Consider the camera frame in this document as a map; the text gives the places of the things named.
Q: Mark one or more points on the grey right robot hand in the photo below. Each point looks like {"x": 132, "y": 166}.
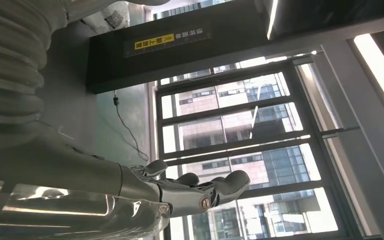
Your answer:
{"x": 62, "y": 185}

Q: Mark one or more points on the black inbound scanner machine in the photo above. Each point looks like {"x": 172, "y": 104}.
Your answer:
{"x": 231, "y": 39}

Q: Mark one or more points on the black yellow label sticker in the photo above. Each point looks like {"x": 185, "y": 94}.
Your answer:
{"x": 165, "y": 41}

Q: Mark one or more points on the dark framed glass window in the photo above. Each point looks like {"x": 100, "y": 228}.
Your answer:
{"x": 231, "y": 132}

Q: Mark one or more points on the ceiling light strip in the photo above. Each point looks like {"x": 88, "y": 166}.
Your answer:
{"x": 382, "y": 69}

